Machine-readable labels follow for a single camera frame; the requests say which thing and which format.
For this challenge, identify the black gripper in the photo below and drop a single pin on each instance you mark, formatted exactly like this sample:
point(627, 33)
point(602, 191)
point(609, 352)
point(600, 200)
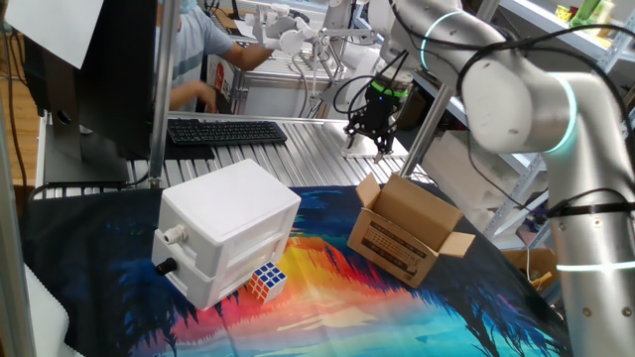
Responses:
point(382, 111)

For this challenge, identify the brown cardboard box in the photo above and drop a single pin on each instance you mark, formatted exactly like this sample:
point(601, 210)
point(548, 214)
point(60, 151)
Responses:
point(397, 248)

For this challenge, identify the bystander bare forearm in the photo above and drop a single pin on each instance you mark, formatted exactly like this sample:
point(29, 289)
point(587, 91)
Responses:
point(183, 94)
point(248, 55)

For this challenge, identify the slim silver white robot arm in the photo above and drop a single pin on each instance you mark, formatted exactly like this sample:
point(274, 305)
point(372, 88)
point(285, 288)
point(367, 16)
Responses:
point(337, 15)

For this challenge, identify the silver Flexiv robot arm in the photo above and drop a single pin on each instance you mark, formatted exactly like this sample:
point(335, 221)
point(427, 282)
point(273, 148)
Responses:
point(506, 114)

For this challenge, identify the bystander hand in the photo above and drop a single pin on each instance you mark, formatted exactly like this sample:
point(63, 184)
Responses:
point(206, 94)

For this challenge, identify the white articulated support linkage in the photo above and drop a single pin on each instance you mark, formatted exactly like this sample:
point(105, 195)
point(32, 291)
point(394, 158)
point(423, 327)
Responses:
point(330, 94)

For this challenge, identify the white foam blocks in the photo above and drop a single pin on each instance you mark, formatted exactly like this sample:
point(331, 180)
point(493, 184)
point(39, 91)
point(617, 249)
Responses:
point(456, 168)

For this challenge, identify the aluminium equipment case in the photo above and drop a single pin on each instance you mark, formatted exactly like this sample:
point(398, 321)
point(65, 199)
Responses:
point(268, 99)

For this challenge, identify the white robotic hand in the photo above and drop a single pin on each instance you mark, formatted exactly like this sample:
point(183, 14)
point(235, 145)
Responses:
point(288, 37)

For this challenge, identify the round black disc device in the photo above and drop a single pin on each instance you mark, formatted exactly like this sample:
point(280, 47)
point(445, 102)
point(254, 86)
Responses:
point(300, 17)

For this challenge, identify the black computer keyboard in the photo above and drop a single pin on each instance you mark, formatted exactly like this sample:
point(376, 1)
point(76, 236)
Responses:
point(223, 133)

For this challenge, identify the black office chair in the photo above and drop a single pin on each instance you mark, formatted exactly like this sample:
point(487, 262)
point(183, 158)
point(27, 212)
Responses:
point(225, 104)

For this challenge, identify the red white carton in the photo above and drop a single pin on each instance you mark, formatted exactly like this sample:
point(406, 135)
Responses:
point(220, 74)

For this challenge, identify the white plastic drawer cabinet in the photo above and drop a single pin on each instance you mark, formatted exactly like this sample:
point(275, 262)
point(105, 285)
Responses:
point(223, 208)

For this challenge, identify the black mouse pad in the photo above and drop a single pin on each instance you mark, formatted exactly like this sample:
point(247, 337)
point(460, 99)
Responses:
point(193, 151)

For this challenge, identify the colourful forest print tablecloth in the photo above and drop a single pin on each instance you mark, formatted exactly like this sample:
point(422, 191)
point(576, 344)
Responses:
point(322, 307)

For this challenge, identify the Rubik's cube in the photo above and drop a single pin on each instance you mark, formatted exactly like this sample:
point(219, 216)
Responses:
point(265, 282)

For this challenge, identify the bystander torso light blue shirt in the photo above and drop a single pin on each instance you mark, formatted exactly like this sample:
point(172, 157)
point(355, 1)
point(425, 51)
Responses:
point(196, 49)

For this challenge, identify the white metal shelf rack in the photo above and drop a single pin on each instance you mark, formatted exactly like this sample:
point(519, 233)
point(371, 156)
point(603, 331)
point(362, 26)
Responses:
point(536, 15)

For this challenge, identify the small yellow cup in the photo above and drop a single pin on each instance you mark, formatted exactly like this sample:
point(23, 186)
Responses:
point(563, 14)

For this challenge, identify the green plastic bottle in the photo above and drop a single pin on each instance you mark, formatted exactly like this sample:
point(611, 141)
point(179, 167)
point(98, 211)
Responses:
point(585, 12)

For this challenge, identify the pale yellow bottle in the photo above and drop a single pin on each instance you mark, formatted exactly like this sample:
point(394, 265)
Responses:
point(604, 17)

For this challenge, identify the black computer monitor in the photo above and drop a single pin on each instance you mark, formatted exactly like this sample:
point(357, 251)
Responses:
point(119, 74)

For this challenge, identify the white paper sheet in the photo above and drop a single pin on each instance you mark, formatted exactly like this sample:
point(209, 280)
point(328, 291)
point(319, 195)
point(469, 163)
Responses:
point(54, 25)

